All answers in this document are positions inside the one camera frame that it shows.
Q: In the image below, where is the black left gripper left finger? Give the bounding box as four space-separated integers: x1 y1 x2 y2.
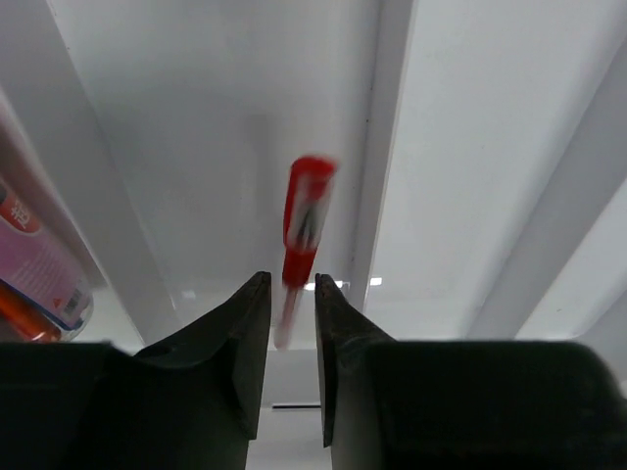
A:
1 271 271 469

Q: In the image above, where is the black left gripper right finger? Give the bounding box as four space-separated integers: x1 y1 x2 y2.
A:
314 274 626 469

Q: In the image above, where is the pink cap clear tube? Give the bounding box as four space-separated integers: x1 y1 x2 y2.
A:
1 182 93 343

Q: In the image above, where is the red gel pen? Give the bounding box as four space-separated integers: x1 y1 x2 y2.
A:
273 154 338 350

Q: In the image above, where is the white divided plastic tray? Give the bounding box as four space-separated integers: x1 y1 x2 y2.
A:
0 0 627 410

